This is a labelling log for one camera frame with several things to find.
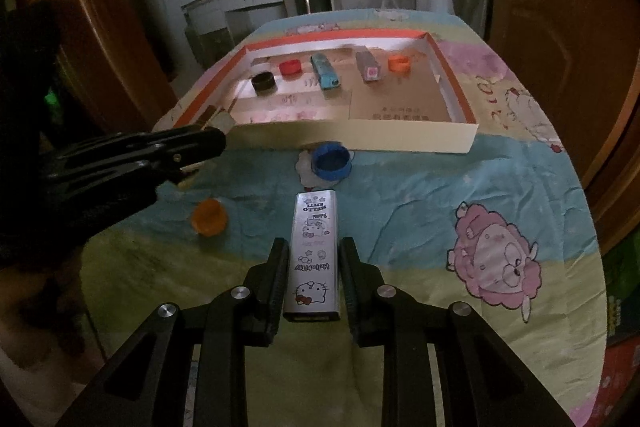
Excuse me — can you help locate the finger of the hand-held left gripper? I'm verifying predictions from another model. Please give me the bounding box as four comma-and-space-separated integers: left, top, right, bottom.
52, 126, 227, 175
50, 154, 202, 208

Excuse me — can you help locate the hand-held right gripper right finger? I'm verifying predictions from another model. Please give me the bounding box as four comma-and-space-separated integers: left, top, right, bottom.
339, 237, 576, 427

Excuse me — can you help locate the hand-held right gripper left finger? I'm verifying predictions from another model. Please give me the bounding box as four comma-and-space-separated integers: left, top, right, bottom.
55, 237, 291, 427

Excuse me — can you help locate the white cartoon print box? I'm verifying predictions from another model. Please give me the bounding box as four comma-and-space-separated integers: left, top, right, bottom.
282, 191, 343, 323

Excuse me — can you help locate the black bottle cap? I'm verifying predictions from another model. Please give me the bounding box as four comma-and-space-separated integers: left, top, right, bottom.
251, 72, 276, 95

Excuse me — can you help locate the light blue rectangular box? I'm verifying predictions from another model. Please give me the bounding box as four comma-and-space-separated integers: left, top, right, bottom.
310, 53, 341, 90

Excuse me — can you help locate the shallow cardboard tray orange rim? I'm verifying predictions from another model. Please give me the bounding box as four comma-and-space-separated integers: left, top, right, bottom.
152, 32, 480, 155

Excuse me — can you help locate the blue bottle cap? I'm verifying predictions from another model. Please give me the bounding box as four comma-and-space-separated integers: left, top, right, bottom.
311, 142, 352, 182

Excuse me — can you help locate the white kitchen counter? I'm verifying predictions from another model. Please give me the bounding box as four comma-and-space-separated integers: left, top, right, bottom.
181, 0, 335, 58

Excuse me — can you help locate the wooden door with latch plate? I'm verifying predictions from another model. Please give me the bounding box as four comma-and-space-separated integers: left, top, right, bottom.
15, 0, 177, 130

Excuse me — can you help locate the grey box pink label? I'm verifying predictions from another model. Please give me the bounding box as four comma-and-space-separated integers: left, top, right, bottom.
356, 49, 381, 82

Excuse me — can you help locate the colourful printed carton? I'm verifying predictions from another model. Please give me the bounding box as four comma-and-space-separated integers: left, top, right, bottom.
597, 237, 640, 408

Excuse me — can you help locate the wooden door with handle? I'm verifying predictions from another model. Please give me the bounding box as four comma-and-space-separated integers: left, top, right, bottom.
487, 0, 640, 255

